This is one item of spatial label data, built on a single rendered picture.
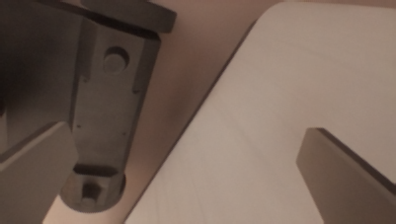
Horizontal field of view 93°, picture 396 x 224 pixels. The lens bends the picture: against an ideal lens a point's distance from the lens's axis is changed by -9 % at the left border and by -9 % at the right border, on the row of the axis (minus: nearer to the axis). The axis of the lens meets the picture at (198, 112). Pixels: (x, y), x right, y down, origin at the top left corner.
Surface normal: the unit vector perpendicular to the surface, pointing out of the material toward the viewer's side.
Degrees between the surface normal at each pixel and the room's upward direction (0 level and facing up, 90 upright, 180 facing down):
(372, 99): 90
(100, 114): 0
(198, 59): 0
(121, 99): 0
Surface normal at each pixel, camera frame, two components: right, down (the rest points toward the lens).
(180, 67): 0.24, 0.48
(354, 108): -0.82, -0.36
